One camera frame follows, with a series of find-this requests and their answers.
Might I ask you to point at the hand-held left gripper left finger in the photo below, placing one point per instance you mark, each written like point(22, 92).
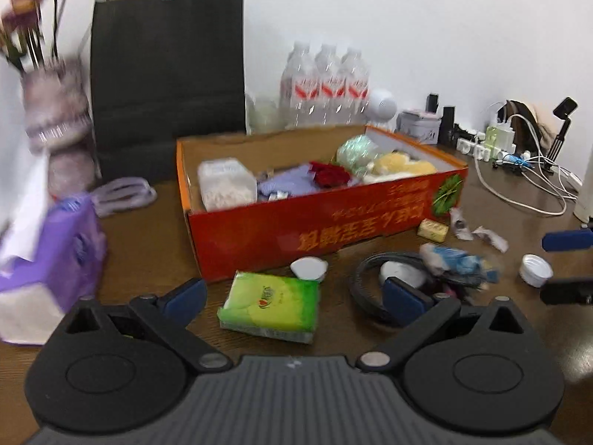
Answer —
point(185, 297)

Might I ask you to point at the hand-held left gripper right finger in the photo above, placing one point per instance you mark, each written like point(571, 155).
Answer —
point(407, 302)

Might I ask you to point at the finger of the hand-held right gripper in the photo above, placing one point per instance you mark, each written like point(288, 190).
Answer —
point(567, 239)
point(567, 291)

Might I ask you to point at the green tissue pack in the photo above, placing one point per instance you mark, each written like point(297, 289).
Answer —
point(271, 306)

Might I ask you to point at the red cardboard box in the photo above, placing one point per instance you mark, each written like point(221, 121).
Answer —
point(324, 231)

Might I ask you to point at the clear cotton swab container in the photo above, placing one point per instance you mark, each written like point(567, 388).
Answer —
point(227, 185)

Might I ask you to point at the yellow and white plush toy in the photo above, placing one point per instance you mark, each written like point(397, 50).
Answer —
point(403, 167)

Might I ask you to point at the red artificial rose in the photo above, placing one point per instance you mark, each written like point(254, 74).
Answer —
point(330, 176)

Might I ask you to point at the purple fabric pouch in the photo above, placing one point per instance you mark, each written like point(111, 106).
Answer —
point(292, 183)

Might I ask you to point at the green shiny ball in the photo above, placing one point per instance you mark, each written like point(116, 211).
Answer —
point(356, 153)

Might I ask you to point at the crumpled white tissue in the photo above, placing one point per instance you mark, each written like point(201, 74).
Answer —
point(403, 272)

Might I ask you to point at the white jar lid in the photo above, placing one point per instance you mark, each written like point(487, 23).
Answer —
point(536, 270)

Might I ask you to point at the blue snack packet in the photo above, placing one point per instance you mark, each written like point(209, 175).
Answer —
point(458, 262)

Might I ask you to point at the small yellow block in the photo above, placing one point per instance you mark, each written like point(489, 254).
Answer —
point(433, 230)

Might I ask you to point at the small white round lid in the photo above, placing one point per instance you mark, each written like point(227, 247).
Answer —
point(309, 269)

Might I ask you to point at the black phone stand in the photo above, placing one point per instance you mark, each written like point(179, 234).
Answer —
point(561, 130)

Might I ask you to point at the white charger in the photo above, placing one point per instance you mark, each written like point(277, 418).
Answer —
point(506, 136)

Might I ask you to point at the brown cloth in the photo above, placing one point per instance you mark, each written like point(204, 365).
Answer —
point(539, 123)

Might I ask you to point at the white power strip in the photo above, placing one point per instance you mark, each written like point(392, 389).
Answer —
point(482, 150)

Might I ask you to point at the purple tissue pack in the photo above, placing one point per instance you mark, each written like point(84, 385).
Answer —
point(51, 264)

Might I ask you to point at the black upright device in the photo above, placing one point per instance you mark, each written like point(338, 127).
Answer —
point(447, 123)

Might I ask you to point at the grey tin box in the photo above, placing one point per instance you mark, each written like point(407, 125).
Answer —
point(419, 125)

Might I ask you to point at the white robot figure speaker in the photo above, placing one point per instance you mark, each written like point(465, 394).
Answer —
point(382, 104)

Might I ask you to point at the glass cup with spoon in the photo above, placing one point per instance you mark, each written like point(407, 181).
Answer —
point(265, 113)

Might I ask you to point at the black paper bag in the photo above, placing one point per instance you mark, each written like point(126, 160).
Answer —
point(167, 88)

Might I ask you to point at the pink mottled vase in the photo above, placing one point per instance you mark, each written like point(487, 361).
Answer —
point(58, 116)

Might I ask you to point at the clear water bottle red label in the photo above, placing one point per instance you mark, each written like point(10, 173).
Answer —
point(328, 85)
point(299, 88)
point(354, 85)

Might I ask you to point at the dried pink flowers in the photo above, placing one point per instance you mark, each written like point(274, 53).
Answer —
point(28, 4)

